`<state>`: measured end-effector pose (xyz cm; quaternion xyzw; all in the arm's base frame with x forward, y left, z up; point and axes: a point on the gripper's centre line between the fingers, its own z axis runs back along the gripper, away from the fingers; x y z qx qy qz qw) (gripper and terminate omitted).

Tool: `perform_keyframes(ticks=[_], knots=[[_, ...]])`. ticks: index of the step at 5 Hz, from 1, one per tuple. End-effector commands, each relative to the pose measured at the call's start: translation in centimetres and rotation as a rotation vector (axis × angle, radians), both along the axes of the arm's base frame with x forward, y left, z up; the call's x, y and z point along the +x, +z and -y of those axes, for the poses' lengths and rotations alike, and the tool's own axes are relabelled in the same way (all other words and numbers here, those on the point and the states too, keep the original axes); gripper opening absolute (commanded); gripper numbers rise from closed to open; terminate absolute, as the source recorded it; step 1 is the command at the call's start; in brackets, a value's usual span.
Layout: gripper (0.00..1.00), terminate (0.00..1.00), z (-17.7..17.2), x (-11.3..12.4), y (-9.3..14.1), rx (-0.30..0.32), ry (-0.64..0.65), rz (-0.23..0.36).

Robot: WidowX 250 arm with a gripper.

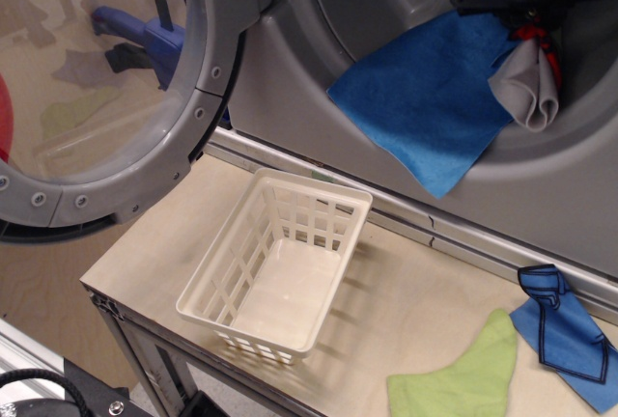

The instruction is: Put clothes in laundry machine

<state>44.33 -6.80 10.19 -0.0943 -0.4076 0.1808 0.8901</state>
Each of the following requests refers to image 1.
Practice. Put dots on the red patterned cloth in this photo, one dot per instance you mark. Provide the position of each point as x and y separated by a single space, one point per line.
547 43

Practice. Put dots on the grey felt cloth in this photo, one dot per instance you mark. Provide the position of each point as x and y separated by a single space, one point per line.
526 88

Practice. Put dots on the blue felt cloth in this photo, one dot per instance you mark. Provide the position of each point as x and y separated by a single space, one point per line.
425 97

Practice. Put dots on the grey washing machine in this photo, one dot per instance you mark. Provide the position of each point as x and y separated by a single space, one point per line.
531 198

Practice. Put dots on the white plastic laundry basket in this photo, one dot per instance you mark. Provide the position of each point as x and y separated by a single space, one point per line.
268 280

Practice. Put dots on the round washing machine door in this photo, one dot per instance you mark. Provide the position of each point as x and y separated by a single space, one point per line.
93 148

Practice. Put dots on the blue stitched cloth on table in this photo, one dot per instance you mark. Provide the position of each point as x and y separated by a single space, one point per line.
565 337

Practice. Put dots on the blue clamp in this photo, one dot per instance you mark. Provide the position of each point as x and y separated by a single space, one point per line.
148 45

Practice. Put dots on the green felt cloth on table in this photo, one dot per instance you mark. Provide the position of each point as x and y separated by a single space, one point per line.
476 384

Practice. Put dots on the red object at left edge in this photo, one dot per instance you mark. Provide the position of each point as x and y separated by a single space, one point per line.
6 121

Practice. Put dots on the aluminium table frame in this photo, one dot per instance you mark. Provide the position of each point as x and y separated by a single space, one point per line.
162 359

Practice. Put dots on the black metal base plate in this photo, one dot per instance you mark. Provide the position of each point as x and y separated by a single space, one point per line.
36 387

